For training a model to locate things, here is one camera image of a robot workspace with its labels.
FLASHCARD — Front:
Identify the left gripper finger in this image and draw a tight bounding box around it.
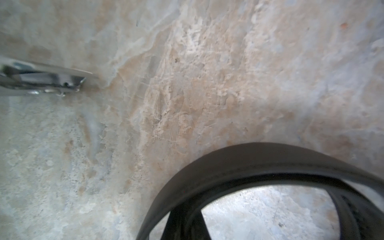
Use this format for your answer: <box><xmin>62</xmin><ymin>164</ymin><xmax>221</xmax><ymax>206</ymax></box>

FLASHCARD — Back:
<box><xmin>161</xmin><ymin>207</ymin><xmax>211</xmax><ymax>240</ymax></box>

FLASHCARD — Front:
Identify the long black belt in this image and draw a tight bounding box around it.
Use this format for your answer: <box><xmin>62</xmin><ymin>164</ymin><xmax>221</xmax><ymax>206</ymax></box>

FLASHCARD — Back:
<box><xmin>137</xmin><ymin>143</ymin><xmax>384</xmax><ymax>240</ymax></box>

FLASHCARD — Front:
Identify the black belt with silver buckle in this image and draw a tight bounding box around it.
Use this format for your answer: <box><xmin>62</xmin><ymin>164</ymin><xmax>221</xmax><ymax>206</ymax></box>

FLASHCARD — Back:
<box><xmin>1</xmin><ymin>56</ymin><xmax>96</xmax><ymax>97</ymax></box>

